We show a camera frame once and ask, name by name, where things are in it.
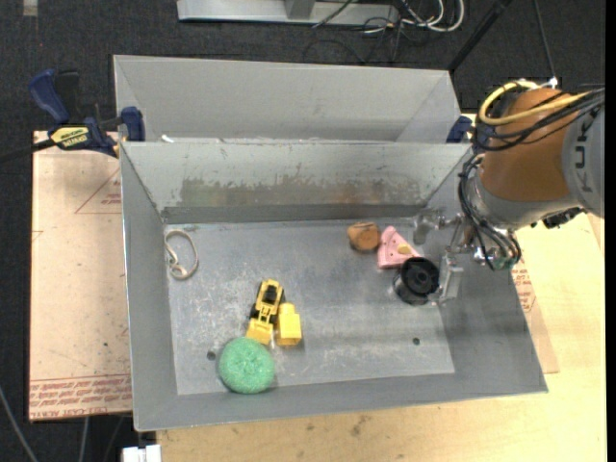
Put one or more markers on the green round scouring pad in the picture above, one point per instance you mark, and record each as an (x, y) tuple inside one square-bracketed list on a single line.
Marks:
[(246, 365)]

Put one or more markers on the yellow toy digger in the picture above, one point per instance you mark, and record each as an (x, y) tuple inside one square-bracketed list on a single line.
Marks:
[(267, 306)]

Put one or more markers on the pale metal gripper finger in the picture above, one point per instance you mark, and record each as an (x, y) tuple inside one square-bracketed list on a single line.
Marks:
[(451, 277), (426, 220)]

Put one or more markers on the grey metal bin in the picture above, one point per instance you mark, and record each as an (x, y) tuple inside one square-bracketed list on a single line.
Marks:
[(313, 306)]

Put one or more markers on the black cylinder on white bracket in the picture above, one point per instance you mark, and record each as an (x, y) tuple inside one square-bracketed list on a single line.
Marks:
[(560, 219)]

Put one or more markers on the yellow block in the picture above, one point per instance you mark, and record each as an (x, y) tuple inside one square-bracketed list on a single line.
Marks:
[(289, 325)]

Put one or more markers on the brown round toy food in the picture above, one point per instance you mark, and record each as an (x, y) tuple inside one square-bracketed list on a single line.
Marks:
[(363, 237)]

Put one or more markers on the black round spool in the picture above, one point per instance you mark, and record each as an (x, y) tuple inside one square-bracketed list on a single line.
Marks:
[(418, 279)]

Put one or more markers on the brown cardboard board, red print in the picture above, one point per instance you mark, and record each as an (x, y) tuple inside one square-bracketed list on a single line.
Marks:
[(77, 282)]

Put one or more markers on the pink toy wedge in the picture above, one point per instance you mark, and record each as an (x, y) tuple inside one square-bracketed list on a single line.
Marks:
[(392, 250)]

